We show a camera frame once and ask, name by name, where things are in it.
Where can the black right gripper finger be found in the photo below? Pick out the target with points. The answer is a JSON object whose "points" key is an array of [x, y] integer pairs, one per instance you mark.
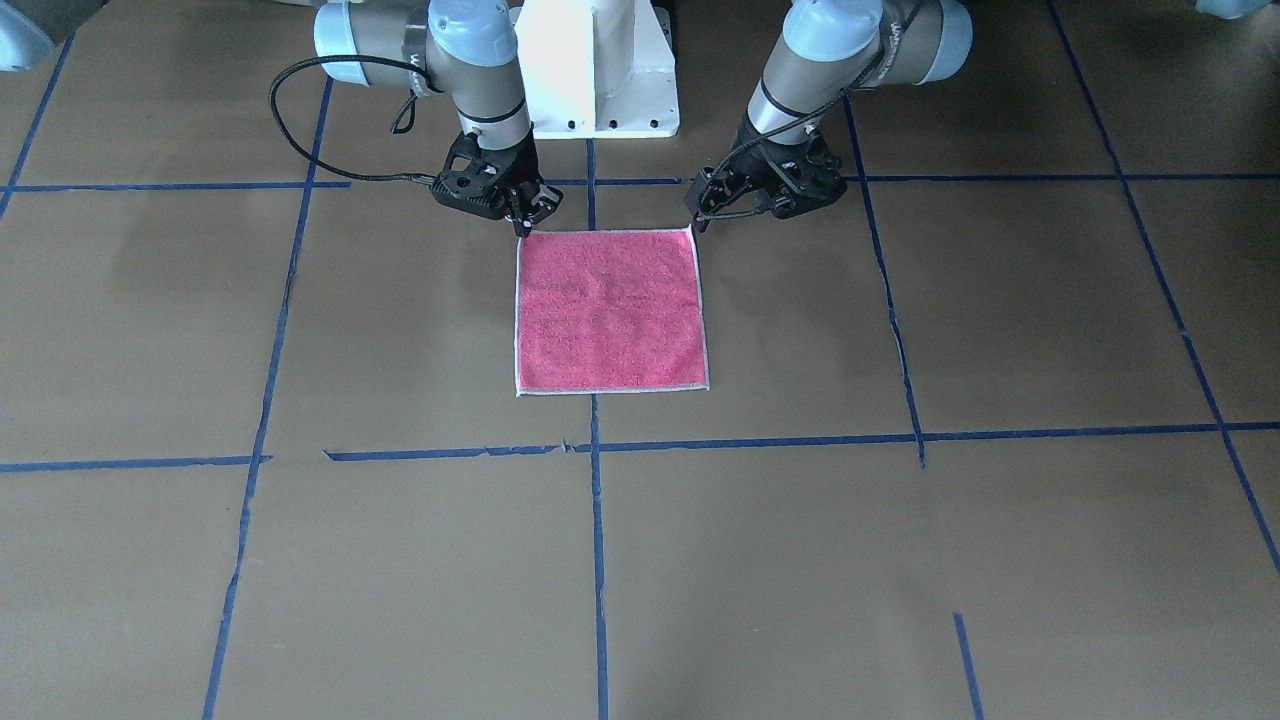
{"points": [[543, 204], [519, 214]]}

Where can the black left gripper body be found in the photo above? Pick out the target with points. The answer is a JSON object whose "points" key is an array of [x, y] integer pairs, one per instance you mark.
{"points": [[755, 165]]}

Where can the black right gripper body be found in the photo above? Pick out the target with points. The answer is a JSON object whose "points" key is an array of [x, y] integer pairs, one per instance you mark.
{"points": [[521, 172]]}

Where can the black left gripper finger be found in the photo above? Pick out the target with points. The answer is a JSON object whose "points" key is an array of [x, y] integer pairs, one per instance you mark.
{"points": [[723, 190], [702, 202]]}

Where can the pink and grey towel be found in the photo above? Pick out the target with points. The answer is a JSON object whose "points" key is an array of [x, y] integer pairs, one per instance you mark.
{"points": [[609, 313]]}

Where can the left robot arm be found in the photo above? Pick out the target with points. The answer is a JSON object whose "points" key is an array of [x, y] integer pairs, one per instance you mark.
{"points": [[827, 51]]}

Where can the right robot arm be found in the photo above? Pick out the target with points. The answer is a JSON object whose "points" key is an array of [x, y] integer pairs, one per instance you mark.
{"points": [[467, 50]]}

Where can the short blue tape line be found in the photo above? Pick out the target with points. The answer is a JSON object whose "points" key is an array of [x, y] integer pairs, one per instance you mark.
{"points": [[969, 668]]}

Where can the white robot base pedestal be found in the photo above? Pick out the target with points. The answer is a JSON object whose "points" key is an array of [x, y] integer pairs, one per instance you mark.
{"points": [[599, 69]]}

